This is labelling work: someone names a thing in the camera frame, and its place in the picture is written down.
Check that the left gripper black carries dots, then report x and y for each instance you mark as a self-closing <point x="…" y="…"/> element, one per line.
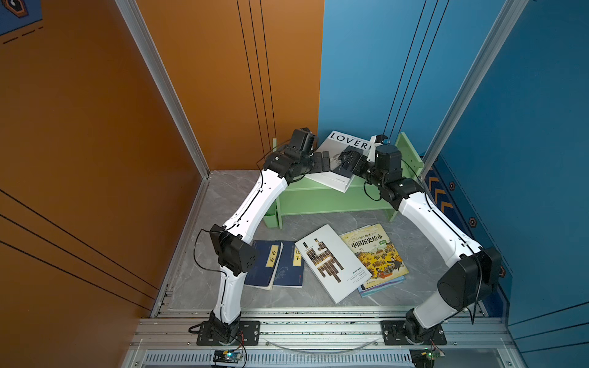
<point x="318" y="167"/>

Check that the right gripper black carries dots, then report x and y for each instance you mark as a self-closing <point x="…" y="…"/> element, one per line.
<point x="362" y="161"/>

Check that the white LOVER book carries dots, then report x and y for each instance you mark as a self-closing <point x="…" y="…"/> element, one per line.
<point x="336" y="143"/>

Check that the white book brown bars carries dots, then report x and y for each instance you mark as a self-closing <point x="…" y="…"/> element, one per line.
<point x="333" y="263"/>

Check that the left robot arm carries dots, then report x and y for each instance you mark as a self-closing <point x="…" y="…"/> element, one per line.
<point x="232" y="240"/>

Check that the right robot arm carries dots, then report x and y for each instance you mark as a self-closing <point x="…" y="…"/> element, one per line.
<point x="473" y="273"/>

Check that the green desktop shelf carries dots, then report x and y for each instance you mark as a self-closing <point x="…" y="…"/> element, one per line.
<point x="309" y="197"/>

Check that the green pen cup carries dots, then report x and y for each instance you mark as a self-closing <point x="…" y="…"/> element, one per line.
<point x="271" y="217"/>

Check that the yellow Chinese history picture book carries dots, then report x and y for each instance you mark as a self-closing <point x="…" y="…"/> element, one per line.
<point x="374" y="249"/>

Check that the dark blue book left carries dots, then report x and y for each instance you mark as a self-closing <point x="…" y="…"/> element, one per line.
<point x="262" y="274"/>

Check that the dark blue book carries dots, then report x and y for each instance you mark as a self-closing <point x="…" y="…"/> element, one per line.
<point x="262" y="274"/>
<point x="290" y="270"/>

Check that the dark blue book right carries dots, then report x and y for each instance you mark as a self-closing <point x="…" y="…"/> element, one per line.
<point x="290" y="270"/>

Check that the light blue book underneath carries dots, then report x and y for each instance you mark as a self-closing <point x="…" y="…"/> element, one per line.
<point x="365" y="292"/>

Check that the right circuit board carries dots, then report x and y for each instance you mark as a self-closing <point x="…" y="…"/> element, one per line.
<point x="426" y="358"/>

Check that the circuit board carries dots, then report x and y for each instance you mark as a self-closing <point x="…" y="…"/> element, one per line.
<point x="227" y="358"/>
<point x="426" y="358"/>

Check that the left circuit board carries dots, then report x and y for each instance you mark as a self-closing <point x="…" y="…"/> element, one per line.
<point x="227" y="358"/>

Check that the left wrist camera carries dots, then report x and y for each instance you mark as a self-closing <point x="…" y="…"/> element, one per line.
<point x="302" y="140"/>

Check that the aluminium rail frame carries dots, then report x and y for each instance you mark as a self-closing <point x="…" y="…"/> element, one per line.
<point x="320" y="337"/>

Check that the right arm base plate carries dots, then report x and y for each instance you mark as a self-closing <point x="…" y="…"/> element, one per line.
<point x="402" y="333"/>

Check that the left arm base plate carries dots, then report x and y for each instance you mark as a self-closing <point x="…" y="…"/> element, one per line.
<point x="213" y="334"/>

